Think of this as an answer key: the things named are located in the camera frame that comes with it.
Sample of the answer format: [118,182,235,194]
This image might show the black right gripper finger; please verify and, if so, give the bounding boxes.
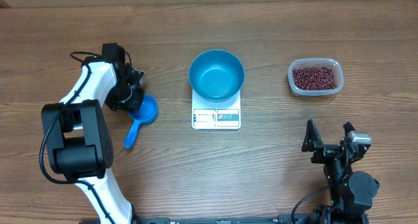
[301,119,323,152]
[343,121,355,139]

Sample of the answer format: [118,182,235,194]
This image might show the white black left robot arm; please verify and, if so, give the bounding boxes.
[39,43,145,223]

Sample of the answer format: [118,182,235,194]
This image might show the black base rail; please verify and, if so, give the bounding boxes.
[79,214,370,224]

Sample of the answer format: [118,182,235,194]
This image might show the white digital kitchen scale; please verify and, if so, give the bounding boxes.
[191,90,242,130]

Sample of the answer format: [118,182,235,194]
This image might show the teal metal bowl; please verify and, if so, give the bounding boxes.
[188,49,246,102]

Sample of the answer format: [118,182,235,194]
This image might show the blue plastic measuring scoop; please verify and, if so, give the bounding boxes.
[123,94,159,149]

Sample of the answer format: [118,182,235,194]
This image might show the clear plastic container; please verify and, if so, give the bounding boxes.
[287,57,344,97]

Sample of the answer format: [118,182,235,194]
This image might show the red beans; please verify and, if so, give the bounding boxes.
[292,67,336,91]

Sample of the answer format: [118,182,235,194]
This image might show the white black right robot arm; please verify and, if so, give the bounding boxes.
[291,120,379,223]

